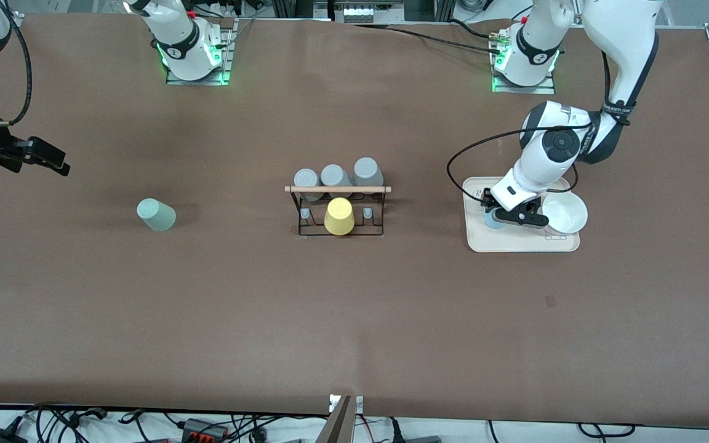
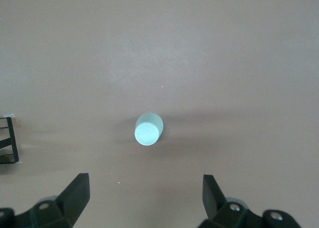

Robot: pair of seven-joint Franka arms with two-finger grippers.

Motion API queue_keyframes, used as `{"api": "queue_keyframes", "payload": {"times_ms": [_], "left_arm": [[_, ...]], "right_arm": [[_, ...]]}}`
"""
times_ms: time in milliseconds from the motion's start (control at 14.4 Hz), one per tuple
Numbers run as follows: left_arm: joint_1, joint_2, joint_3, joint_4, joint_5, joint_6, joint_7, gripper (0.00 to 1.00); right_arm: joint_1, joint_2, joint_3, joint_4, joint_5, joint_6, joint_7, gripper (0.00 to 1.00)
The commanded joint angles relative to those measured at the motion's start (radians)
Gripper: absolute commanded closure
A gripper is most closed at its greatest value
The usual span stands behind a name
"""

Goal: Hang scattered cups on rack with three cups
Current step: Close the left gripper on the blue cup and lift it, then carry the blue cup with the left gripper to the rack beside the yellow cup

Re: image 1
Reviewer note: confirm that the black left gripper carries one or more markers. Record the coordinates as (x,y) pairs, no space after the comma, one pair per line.
(488,198)

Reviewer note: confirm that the light blue cup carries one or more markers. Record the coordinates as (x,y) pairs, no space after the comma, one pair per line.
(495,221)

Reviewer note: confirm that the light green cup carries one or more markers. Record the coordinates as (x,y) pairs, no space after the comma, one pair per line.
(156,215)

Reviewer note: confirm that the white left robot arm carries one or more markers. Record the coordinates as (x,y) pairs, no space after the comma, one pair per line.
(545,154)

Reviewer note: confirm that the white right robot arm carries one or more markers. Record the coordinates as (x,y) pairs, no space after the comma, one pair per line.
(176,37)

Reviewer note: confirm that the beige tray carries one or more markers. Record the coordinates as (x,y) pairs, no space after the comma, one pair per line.
(514,240)

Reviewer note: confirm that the white bowl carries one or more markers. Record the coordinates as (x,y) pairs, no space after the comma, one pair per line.
(565,214)

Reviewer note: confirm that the grey cup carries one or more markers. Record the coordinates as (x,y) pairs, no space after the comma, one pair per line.
(335,175)
(307,178)
(367,169)

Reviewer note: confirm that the yellow cup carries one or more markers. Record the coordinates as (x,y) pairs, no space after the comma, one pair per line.
(339,218)

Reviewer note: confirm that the grey device with white buttons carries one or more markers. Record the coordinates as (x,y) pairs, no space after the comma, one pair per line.
(356,12)

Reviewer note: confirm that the black plug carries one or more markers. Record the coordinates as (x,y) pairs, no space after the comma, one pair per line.
(416,439)

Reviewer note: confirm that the black power adapter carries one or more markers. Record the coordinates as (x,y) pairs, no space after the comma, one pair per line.
(0,437)

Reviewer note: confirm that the black connector block red buttons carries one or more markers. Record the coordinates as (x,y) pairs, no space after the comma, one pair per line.
(204,429)

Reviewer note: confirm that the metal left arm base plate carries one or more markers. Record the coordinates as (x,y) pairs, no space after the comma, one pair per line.
(548,89)

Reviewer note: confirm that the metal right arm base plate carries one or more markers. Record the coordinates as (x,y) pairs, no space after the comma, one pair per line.
(226,61)

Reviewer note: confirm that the grey angled post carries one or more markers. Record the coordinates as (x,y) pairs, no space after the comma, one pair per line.
(337,424)

